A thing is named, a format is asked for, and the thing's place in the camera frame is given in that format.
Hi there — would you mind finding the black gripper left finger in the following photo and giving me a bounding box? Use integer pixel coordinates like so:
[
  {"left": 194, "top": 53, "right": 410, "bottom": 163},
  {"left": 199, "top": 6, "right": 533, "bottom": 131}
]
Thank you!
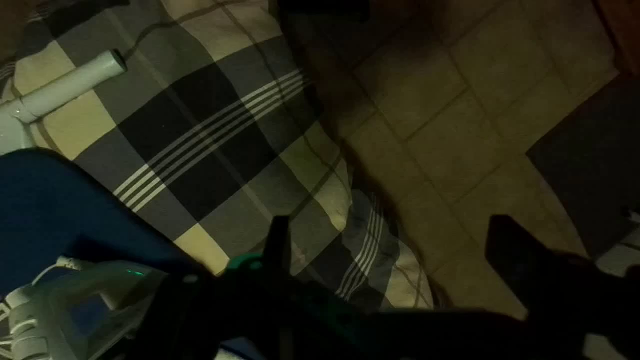
[{"left": 263, "top": 213, "right": 296, "bottom": 286}]

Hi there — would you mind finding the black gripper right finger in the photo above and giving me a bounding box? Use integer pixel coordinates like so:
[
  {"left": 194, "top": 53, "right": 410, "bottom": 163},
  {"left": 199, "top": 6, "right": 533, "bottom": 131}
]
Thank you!
[{"left": 484, "top": 212, "right": 607, "bottom": 317}]

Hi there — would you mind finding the white steam iron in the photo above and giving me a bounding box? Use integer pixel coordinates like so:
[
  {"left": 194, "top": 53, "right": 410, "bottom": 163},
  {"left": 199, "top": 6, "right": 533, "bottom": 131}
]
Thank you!
[{"left": 0, "top": 254, "right": 170, "bottom": 360}]

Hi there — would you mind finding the dark floor rug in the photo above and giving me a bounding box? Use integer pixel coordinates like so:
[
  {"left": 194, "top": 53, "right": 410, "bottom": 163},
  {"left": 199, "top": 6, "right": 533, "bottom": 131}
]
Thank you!
[{"left": 525, "top": 70, "right": 640, "bottom": 262}]

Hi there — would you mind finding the plaid covered bed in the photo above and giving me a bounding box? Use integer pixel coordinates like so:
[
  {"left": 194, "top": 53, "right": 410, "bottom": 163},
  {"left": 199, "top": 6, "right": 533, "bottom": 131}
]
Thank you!
[{"left": 0, "top": 0, "right": 437, "bottom": 312}]

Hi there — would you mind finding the blue ironing mat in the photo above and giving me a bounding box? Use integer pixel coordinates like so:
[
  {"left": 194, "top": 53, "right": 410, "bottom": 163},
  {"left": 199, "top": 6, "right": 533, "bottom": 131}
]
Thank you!
[{"left": 0, "top": 146, "right": 197, "bottom": 296}]

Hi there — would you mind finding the white metal tube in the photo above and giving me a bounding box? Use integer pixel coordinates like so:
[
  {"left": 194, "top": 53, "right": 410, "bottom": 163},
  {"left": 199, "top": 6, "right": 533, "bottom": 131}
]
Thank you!
[{"left": 0, "top": 48, "right": 131, "bottom": 155}]

